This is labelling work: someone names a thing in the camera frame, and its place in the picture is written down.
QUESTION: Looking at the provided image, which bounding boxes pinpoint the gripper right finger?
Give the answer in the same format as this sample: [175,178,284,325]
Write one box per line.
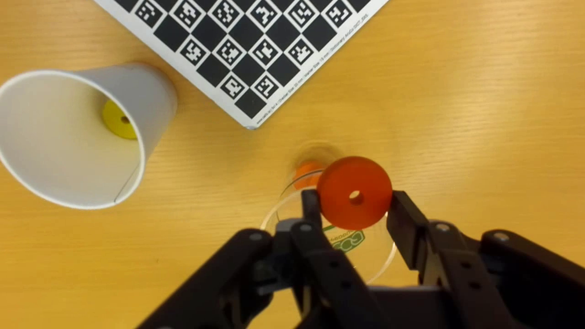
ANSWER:
[387,191,585,329]

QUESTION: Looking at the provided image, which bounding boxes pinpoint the white paper cup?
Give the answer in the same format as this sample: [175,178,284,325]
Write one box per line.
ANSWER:
[0,63,178,210]

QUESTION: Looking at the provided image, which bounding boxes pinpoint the checkered calibration marker board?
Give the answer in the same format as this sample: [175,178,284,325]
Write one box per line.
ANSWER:
[93,0,390,130]

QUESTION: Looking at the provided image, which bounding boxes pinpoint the orange round block with hole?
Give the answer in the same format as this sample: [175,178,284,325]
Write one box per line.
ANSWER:
[293,161,326,191]
[316,156,394,231]

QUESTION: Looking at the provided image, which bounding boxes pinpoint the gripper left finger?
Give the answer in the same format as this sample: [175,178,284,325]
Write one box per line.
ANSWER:
[136,189,383,329]

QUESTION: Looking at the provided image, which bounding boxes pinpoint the yellow round block with hole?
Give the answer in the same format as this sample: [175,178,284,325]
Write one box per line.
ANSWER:
[101,99,138,140]

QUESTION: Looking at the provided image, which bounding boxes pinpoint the clear plastic cup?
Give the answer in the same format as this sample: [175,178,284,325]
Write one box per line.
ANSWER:
[260,167,397,287]

